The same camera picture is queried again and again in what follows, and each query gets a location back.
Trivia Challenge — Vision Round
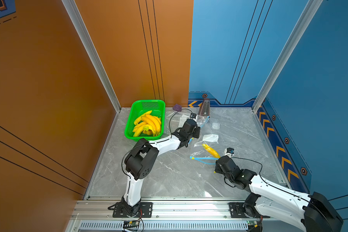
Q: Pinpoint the purple cube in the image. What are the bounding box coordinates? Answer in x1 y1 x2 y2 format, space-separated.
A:
172 104 182 112

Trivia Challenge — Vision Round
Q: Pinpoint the single yellow banana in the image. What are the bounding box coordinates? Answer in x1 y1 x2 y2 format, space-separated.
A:
145 114 161 133
134 110 152 125

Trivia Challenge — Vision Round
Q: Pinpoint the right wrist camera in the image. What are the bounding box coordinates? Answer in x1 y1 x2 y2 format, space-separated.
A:
225 148 234 158

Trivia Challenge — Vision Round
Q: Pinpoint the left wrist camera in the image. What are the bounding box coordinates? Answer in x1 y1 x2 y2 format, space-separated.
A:
189 113 197 121

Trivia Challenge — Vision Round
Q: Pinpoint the brown wooden metronome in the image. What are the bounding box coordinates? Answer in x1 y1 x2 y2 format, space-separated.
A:
198 98 210 117

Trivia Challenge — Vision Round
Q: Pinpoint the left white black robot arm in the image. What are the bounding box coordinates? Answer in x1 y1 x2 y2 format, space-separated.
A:
121 119 201 217

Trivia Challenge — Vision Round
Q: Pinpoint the aluminium rail base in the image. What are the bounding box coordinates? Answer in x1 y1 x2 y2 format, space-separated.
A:
65 197 311 232

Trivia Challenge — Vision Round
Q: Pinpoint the green circuit board right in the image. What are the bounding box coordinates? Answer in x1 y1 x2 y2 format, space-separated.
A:
246 220 263 232

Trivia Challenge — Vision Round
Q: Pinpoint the small white object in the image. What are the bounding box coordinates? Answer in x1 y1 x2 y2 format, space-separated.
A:
212 122 220 130

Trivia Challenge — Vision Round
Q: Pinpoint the green circuit board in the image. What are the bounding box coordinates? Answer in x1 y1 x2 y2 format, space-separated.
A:
122 220 140 232
246 220 263 232

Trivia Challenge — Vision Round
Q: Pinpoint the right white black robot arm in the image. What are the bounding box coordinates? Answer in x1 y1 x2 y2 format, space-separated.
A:
215 155 344 232

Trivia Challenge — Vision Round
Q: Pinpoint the clear zip-top bag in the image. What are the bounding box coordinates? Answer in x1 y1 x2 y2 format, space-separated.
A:
188 126 227 165
163 111 210 136

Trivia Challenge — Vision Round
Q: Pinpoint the green circuit board left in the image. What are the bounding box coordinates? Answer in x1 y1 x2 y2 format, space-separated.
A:
122 220 140 232

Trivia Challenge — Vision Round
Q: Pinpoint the yellow banana bunch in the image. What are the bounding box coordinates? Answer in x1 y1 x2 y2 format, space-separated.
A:
202 144 220 158
132 116 162 137

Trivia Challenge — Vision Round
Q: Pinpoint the green plastic basket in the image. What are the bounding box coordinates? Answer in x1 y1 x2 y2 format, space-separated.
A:
124 100 166 142

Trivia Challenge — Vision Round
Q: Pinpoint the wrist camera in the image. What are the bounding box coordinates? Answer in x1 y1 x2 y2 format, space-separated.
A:
225 148 234 158
189 113 197 121

